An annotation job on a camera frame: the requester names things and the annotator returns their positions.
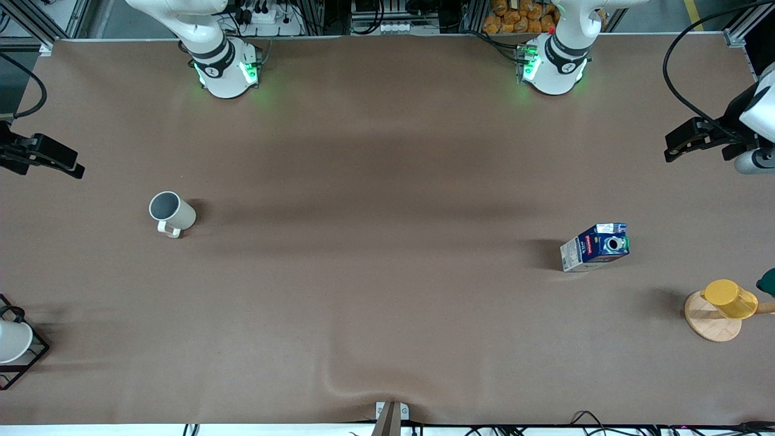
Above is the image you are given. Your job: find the beige ceramic mug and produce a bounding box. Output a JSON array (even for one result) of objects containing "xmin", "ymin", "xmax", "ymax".
[{"xmin": 149, "ymin": 191, "xmax": 197, "ymax": 239}]

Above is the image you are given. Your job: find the blue milk carton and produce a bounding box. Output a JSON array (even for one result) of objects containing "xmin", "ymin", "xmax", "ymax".
[{"xmin": 560, "ymin": 222, "xmax": 630, "ymax": 273}]

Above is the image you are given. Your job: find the yellow cup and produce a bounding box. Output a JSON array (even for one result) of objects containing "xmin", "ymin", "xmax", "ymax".
[{"xmin": 701, "ymin": 279, "xmax": 759, "ymax": 320}]

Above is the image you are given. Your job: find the white cup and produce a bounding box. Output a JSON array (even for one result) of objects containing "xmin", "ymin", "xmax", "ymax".
[{"xmin": 0, "ymin": 319, "xmax": 34, "ymax": 364}]

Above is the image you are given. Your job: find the wooden mug stand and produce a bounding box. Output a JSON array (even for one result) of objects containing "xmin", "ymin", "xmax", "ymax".
[{"xmin": 684, "ymin": 291, "xmax": 775, "ymax": 343}]

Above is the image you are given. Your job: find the bag of orange bread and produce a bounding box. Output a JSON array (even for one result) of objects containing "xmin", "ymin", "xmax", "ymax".
[{"xmin": 483, "ymin": 0, "xmax": 561, "ymax": 35}]

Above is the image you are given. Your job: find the white power strip with plugs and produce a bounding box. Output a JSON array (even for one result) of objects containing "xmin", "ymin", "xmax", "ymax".
[{"xmin": 233, "ymin": 0, "xmax": 305, "ymax": 37}]

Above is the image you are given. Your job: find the white long power strip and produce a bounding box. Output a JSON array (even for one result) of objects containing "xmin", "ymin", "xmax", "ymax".
[{"xmin": 351, "ymin": 20, "xmax": 441, "ymax": 35}]

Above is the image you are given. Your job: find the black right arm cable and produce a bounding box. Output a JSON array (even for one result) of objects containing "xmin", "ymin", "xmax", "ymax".
[{"xmin": 0, "ymin": 53, "xmax": 48, "ymax": 119}]

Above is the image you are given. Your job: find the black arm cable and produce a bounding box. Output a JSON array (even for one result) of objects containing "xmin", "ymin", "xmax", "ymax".
[
  {"xmin": 663, "ymin": 0, "xmax": 775, "ymax": 143},
  {"xmin": 0, "ymin": 53, "xmax": 48, "ymax": 119}
]

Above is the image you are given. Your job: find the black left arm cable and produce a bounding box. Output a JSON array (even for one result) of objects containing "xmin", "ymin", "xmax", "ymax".
[{"xmin": 663, "ymin": 0, "xmax": 775, "ymax": 143}]

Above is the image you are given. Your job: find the aluminium frame profile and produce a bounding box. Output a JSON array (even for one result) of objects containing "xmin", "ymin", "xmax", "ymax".
[
  {"xmin": 0, "ymin": 0, "xmax": 91, "ymax": 56},
  {"xmin": 724, "ymin": 12, "xmax": 775, "ymax": 48}
]

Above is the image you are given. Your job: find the black wire rack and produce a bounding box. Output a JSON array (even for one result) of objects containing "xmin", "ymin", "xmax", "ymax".
[{"xmin": 0, "ymin": 294, "xmax": 50, "ymax": 391}]

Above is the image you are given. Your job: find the black looped cable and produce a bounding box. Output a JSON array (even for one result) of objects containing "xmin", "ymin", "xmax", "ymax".
[{"xmin": 569, "ymin": 411, "xmax": 615, "ymax": 436}]

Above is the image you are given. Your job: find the metal table bracket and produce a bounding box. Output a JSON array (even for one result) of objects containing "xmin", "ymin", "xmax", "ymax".
[{"xmin": 375, "ymin": 401, "xmax": 410, "ymax": 436}]

